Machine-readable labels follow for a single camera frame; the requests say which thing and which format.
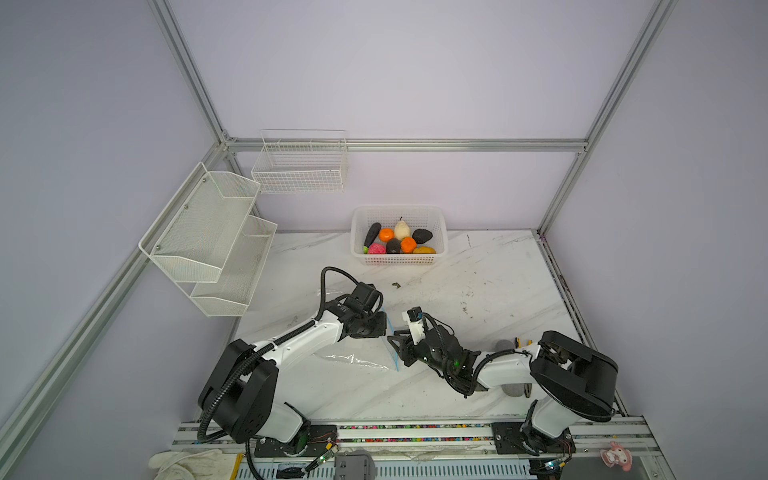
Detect pink plush toy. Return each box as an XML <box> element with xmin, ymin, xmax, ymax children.
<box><xmin>600</xmin><ymin>441</ymin><xmax>633</xmax><ymax>472</ymax></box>

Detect clear zip top bag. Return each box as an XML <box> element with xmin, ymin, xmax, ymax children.
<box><xmin>315</xmin><ymin>334</ymin><xmax>400</xmax><ymax>372</ymax></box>

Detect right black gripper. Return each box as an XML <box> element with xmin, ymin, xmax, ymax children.
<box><xmin>385</xmin><ymin>329</ymin><xmax>453</xmax><ymax>376</ymax></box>

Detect white plastic basket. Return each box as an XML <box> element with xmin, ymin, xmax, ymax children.
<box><xmin>350</xmin><ymin>205</ymin><xmax>448</xmax><ymax>266</ymax></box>

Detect cream toy pear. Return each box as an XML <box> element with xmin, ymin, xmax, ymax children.
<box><xmin>393</xmin><ymin>218</ymin><xmax>411</xmax><ymax>241</ymax></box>

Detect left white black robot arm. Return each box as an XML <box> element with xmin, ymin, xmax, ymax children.
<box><xmin>196</xmin><ymin>302</ymin><xmax>387</xmax><ymax>444</ymax></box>

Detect white wire wall basket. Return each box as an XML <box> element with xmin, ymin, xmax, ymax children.
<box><xmin>251</xmin><ymin>129</ymin><xmax>348</xmax><ymax>194</ymax></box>

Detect yellow handled pliers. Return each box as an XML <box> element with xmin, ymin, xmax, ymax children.
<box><xmin>515</xmin><ymin>338</ymin><xmax>534</xmax><ymax>349</ymax></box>

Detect left black corrugated cable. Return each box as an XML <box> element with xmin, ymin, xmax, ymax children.
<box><xmin>196</xmin><ymin>266</ymin><xmax>361</xmax><ymax>480</ymax></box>

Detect white two-tier mesh shelf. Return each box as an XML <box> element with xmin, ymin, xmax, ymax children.
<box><xmin>138</xmin><ymin>163</ymin><xmax>277</xmax><ymax>317</ymax></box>

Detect black round toy fruit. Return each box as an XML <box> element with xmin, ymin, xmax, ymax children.
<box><xmin>385</xmin><ymin>238</ymin><xmax>401</xmax><ymax>255</ymax></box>

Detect yellow toy mango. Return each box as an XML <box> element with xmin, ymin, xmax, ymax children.
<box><xmin>412</xmin><ymin>246</ymin><xmax>436</xmax><ymax>255</ymax></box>

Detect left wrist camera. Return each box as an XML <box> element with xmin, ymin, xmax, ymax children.
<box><xmin>345</xmin><ymin>282</ymin><xmax>383</xmax><ymax>315</ymax></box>

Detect grey power adapter box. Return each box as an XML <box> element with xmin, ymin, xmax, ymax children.
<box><xmin>333</xmin><ymin>450</ymin><xmax>376</xmax><ymax>480</ymax></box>

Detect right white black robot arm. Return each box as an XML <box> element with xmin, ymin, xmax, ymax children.
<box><xmin>387</xmin><ymin>326</ymin><xmax>619</xmax><ymax>456</ymax></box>

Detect pink toy dragon fruit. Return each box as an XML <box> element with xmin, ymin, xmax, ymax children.
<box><xmin>367</xmin><ymin>243</ymin><xmax>387</xmax><ymax>255</ymax></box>

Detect dark toy avocado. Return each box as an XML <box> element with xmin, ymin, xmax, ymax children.
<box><xmin>411</xmin><ymin>228</ymin><xmax>433</xmax><ymax>245</ymax></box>

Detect white cloth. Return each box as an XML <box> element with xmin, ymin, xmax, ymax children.
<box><xmin>148</xmin><ymin>449</ymin><xmax>239</xmax><ymax>480</ymax></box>

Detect grey felt eraser block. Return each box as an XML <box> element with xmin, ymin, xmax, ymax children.
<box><xmin>494</xmin><ymin>338</ymin><xmax>532</xmax><ymax>398</ymax></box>

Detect orange toy fruit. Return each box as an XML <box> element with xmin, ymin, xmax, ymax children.
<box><xmin>400</xmin><ymin>237</ymin><xmax>418</xmax><ymax>254</ymax></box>
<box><xmin>378</xmin><ymin>228</ymin><xmax>394</xmax><ymax>244</ymax></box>

